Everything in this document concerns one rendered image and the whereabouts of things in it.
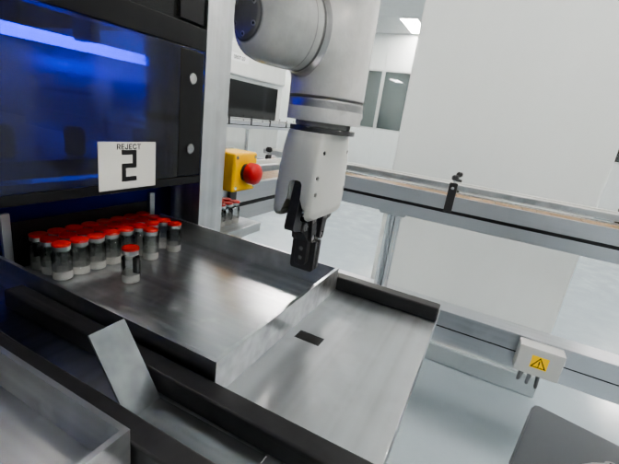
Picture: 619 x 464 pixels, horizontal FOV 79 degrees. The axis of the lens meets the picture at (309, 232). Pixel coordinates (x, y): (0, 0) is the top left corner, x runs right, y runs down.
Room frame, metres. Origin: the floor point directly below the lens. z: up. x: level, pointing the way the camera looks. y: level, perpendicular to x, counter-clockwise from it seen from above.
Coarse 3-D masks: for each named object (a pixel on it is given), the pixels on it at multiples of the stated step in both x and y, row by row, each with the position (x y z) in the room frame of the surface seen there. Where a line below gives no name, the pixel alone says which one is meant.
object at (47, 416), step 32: (0, 352) 0.23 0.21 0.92; (0, 384) 0.23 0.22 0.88; (32, 384) 0.22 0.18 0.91; (0, 416) 0.21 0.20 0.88; (32, 416) 0.21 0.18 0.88; (64, 416) 0.20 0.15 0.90; (96, 416) 0.19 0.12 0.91; (0, 448) 0.18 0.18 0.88; (32, 448) 0.19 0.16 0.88; (64, 448) 0.19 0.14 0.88; (96, 448) 0.16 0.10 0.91; (128, 448) 0.18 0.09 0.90
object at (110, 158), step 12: (108, 144) 0.45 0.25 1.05; (120, 144) 0.47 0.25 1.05; (132, 144) 0.48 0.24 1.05; (144, 144) 0.50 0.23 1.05; (108, 156) 0.45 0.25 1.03; (120, 156) 0.47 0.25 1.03; (132, 156) 0.48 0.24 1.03; (144, 156) 0.50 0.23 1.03; (108, 168) 0.45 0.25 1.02; (120, 168) 0.47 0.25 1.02; (132, 168) 0.48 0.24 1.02; (144, 168) 0.50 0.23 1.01; (108, 180) 0.45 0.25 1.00; (120, 180) 0.47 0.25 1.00; (132, 180) 0.48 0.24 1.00; (144, 180) 0.50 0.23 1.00
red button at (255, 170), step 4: (248, 164) 0.69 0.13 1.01; (252, 164) 0.69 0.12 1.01; (256, 164) 0.69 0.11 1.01; (244, 168) 0.68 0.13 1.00; (248, 168) 0.68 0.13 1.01; (252, 168) 0.68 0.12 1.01; (256, 168) 0.69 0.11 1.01; (260, 168) 0.70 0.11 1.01; (244, 172) 0.68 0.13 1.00; (248, 172) 0.68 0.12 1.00; (252, 172) 0.68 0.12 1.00; (256, 172) 0.69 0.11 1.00; (260, 172) 0.70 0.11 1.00; (244, 176) 0.68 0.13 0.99; (248, 176) 0.68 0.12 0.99; (252, 176) 0.68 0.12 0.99; (256, 176) 0.69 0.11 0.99; (260, 176) 0.70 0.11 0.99; (244, 180) 0.69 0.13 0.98; (248, 180) 0.68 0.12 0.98; (252, 180) 0.68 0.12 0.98; (256, 180) 0.69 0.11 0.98; (260, 180) 0.70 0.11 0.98; (252, 184) 0.69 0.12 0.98
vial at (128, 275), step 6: (126, 252) 0.42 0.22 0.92; (132, 252) 0.42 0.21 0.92; (138, 252) 0.43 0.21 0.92; (126, 258) 0.42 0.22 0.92; (132, 258) 0.42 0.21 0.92; (138, 258) 0.43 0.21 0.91; (126, 264) 0.42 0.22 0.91; (132, 264) 0.42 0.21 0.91; (138, 264) 0.43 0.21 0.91; (126, 270) 0.42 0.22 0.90; (132, 270) 0.42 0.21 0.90; (138, 270) 0.43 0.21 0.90; (126, 276) 0.42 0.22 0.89; (132, 276) 0.42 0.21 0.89; (138, 276) 0.43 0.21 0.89; (126, 282) 0.42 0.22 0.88; (132, 282) 0.42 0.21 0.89
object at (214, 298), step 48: (192, 240) 0.60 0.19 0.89; (240, 240) 0.56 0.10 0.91; (48, 288) 0.34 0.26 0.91; (96, 288) 0.40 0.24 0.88; (144, 288) 0.42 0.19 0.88; (192, 288) 0.43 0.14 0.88; (240, 288) 0.45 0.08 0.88; (288, 288) 0.47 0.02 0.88; (144, 336) 0.29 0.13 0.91; (192, 336) 0.33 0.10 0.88; (240, 336) 0.34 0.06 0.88
